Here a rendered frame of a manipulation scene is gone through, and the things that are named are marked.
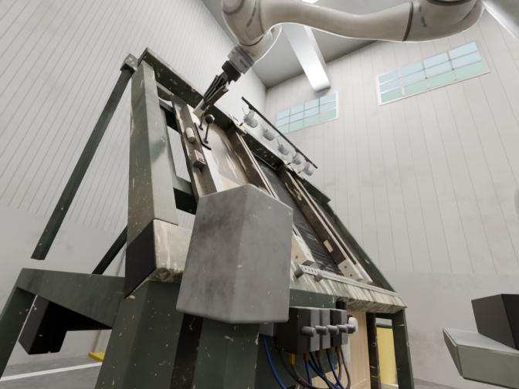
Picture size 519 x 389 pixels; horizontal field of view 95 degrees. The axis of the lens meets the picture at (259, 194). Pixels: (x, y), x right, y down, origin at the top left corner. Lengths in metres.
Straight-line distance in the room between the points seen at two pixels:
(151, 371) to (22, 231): 2.79
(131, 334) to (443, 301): 4.00
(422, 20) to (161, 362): 1.04
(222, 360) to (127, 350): 0.19
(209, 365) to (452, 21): 0.98
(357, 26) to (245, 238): 0.77
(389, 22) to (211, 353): 0.93
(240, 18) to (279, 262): 0.65
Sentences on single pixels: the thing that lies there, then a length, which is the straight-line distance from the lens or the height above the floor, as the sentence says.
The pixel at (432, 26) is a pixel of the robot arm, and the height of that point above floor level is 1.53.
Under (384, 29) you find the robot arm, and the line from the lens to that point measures 0.95.
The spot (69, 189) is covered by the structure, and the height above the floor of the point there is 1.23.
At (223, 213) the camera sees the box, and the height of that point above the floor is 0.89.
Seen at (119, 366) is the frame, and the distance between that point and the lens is 0.52.
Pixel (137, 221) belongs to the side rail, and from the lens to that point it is 0.60.
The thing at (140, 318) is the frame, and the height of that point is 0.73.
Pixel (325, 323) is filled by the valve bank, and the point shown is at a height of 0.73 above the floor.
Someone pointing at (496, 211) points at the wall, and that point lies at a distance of 4.52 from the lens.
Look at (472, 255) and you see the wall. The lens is 4.33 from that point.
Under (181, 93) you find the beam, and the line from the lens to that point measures 1.57.
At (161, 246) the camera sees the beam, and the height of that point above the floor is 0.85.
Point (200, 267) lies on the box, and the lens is 0.36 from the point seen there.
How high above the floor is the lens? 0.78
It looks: 23 degrees up
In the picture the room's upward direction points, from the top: 6 degrees clockwise
